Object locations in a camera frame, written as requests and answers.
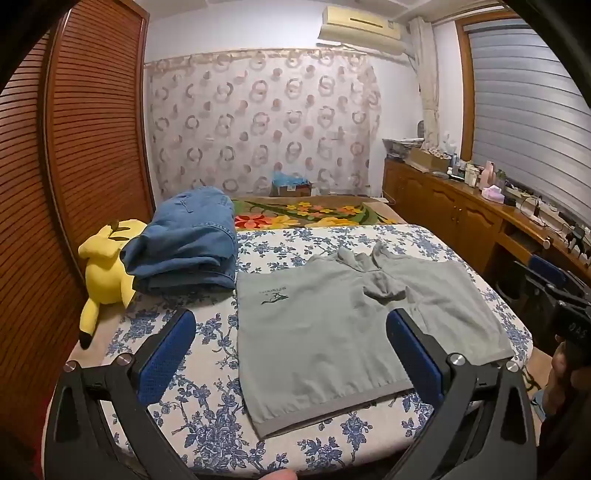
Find white lace curtain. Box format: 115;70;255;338
410;17;440;149

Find wooden louvred wardrobe door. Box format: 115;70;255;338
44;0;155;273
0;37;88;462

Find blue plastic bag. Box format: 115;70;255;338
272;172;308;188

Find white air conditioner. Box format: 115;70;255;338
318;6;407;56

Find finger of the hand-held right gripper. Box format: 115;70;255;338
527;255;573;289
512;261;555;308

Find open cardboard box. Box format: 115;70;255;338
406;148;451;172

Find folded blue jeans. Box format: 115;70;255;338
121;186;238;292

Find bed with blue floral sheet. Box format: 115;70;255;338
65;224;534;478

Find grey window blind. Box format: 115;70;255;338
464;18;591;227

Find colourful flower blanket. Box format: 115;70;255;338
231;196;398;232

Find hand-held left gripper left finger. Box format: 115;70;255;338
44;309;199;480

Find wooden cabinet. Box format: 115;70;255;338
382;157;591;287

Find ring patterned curtain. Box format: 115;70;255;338
144;48;384;200

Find small black tripod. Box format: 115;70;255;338
566;225;588;256

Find small cardboard box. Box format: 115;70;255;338
271;182;315;198

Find grey pants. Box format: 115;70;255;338
235;240;515;440

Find yellow plush toy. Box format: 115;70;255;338
78;219;148;349

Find person's right hand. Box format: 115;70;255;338
551;342;572;398

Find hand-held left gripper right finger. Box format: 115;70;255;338
385;308;539;480

